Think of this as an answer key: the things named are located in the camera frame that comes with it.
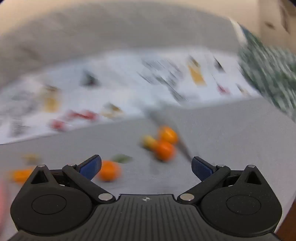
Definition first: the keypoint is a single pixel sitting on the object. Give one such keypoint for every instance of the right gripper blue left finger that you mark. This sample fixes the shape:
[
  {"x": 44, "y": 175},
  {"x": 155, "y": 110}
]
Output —
[{"x": 81, "y": 175}]

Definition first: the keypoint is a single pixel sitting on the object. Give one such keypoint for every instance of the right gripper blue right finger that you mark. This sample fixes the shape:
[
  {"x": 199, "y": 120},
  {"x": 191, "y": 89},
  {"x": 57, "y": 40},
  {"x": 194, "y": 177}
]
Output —
[{"x": 209, "y": 175}]

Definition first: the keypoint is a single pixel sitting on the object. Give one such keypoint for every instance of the large orange mandarin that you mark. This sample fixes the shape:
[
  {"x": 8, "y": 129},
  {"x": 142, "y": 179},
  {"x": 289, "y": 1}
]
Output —
[{"x": 110, "y": 171}]

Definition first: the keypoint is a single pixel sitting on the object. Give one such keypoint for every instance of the orange mandarin with stem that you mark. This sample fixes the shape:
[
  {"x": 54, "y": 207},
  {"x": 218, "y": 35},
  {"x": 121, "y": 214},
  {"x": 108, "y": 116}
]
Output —
[{"x": 164, "y": 151}]

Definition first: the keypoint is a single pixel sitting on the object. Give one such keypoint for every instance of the orange kumquat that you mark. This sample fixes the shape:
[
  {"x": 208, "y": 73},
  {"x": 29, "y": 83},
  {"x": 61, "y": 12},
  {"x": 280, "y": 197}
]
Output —
[{"x": 168, "y": 134}]

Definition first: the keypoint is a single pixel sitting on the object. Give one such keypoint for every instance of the small orange mandarin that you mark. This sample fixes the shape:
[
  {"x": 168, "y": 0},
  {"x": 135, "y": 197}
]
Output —
[{"x": 20, "y": 175}]

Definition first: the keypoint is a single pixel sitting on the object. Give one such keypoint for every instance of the small green longan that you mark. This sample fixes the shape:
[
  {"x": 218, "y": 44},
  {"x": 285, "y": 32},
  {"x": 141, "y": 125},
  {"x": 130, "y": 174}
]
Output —
[{"x": 149, "y": 142}]

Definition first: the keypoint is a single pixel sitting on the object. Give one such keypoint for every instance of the yellow-green longan fruit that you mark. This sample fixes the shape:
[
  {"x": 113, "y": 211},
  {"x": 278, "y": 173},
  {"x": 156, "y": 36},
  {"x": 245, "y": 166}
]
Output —
[{"x": 31, "y": 159}]

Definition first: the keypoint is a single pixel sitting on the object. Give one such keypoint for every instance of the small green leaf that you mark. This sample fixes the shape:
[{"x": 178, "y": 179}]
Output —
[{"x": 121, "y": 158}]

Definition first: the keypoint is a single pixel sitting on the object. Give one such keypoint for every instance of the grey printed sofa cover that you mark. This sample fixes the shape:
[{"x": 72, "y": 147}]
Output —
[{"x": 95, "y": 78}]

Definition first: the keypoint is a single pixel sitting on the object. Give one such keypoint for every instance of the green checkered cloth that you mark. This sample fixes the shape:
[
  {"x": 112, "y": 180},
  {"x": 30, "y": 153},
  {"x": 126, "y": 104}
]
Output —
[{"x": 271, "y": 71}]

